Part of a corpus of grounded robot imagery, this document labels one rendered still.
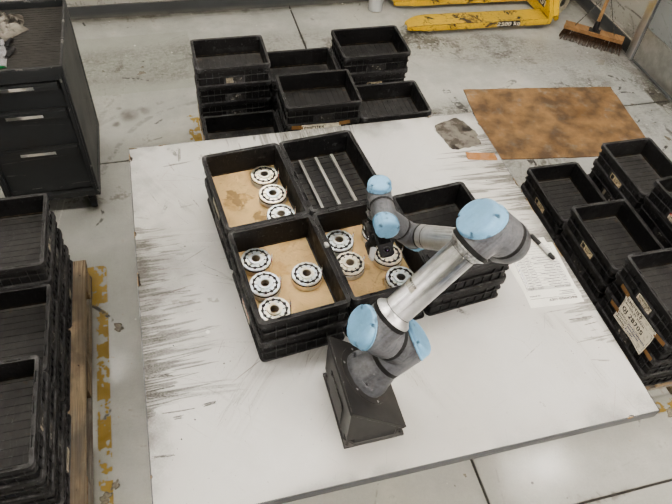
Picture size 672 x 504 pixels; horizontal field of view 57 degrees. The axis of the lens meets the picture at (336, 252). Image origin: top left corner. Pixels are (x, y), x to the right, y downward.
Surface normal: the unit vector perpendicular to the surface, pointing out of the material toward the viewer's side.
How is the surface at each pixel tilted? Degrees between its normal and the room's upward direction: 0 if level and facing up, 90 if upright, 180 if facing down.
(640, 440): 0
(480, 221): 40
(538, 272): 0
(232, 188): 0
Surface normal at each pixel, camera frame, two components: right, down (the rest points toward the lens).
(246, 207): 0.07, -0.65
